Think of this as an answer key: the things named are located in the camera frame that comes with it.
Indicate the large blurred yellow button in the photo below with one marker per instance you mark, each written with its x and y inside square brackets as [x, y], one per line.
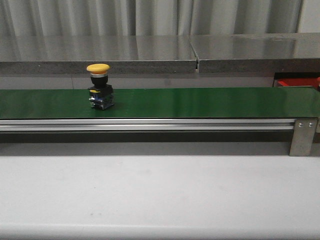
[101, 93]

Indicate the red plastic bin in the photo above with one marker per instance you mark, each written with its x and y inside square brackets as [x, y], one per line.
[296, 82]

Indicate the right grey stone shelf slab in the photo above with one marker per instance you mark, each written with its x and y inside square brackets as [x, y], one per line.
[257, 53]

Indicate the grey stone shelf slab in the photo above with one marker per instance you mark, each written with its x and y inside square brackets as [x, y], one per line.
[257, 53]
[66, 55]

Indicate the green conveyor belt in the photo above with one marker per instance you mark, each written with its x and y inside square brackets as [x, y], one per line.
[221, 102]

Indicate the left grey stone shelf slab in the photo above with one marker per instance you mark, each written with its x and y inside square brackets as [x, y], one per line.
[66, 55]

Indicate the grey pleated curtain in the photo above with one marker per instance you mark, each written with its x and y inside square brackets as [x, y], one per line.
[147, 17]

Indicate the steel conveyor support bracket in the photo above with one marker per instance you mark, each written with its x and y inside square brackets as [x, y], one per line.
[303, 136]

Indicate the aluminium conveyor side rail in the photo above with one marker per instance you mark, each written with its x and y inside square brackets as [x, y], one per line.
[146, 124]

